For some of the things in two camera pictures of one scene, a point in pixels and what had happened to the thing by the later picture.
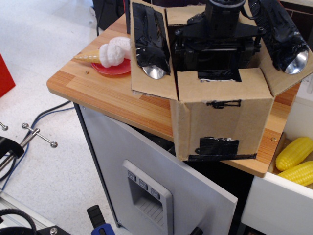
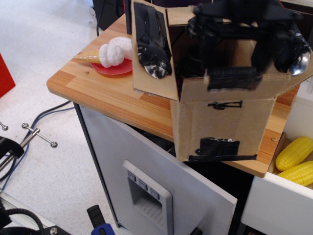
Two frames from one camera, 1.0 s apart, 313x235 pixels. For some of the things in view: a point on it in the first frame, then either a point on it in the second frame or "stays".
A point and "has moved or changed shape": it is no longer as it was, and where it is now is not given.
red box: x=7 y=81 stays
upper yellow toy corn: x=294 y=152 stays
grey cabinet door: x=150 y=188 stays
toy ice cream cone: x=113 y=54 stays
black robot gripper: x=216 y=40 → x=272 y=19
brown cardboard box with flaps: x=216 y=114 has moved or changed shape
